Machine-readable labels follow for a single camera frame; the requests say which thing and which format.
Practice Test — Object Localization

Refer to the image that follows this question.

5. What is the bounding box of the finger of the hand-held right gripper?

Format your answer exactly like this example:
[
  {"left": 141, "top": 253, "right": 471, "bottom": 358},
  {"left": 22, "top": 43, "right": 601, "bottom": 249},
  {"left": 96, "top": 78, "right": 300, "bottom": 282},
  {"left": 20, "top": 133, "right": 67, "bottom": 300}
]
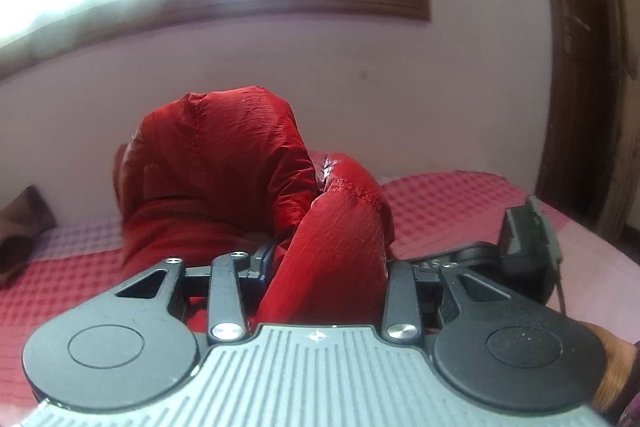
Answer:
[{"left": 409, "top": 243, "right": 503, "bottom": 283}]

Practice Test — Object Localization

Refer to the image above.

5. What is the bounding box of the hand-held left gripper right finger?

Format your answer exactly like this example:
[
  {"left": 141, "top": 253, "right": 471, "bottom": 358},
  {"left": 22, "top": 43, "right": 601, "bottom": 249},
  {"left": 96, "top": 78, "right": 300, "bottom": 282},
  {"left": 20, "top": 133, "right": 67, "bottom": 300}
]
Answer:
[{"left": 381, "top": 258, "right": 503, "bottom": 342}]

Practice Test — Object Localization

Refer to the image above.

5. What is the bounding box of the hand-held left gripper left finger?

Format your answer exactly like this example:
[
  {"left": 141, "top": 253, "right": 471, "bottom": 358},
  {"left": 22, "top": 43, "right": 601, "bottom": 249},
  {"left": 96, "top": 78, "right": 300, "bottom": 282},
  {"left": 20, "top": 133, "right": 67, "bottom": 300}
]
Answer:
[{"left": 114, "top": 249, "right": 275, "bottom": 342}]

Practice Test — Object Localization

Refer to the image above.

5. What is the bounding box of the red puffer jacket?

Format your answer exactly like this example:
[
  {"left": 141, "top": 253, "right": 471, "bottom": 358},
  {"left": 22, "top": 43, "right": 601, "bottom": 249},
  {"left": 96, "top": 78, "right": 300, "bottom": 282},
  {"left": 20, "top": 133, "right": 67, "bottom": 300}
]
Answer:
[{"left": 112, "top": 85, "right": 397, "bottom": 325}]

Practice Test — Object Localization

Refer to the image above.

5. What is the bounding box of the person's right hand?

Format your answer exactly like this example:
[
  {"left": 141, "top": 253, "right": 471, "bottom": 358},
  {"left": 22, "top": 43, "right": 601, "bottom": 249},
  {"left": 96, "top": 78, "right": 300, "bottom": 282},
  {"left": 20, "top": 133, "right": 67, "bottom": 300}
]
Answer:
[{"left": 575, "top": 321, "right": 638, "bottom": 420}]

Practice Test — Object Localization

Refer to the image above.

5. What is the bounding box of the pink bed sheet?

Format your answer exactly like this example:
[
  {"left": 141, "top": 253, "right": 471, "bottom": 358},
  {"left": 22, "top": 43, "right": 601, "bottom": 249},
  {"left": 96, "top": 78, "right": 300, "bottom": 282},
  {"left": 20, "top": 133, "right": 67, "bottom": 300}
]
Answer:
[{"left": 0, "top": 194, "right": 640, "bottom": 348}]

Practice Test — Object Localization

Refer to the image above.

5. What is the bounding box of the red checkered blanket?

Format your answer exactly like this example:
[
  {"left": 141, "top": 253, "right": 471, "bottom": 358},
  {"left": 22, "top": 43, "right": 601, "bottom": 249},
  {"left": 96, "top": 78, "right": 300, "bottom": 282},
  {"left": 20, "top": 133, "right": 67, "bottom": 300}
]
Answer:
[{"left": 0, "top": 171, "right": 531, "bottom": 427}]

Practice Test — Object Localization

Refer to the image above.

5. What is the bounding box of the dark wooden door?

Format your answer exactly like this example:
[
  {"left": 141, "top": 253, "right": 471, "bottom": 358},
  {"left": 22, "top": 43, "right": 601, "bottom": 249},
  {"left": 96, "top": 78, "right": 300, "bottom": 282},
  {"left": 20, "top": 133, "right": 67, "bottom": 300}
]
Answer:
[{"left": 532, "top": 0, "right": 640, "bottom": 238}]

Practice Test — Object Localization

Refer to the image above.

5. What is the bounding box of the brown cloth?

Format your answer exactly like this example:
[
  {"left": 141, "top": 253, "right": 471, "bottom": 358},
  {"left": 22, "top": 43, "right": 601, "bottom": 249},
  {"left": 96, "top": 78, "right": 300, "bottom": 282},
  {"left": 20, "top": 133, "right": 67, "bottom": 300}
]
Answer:
[{"left": 0, "top": 184, "right": 58, "bottom": 285}]

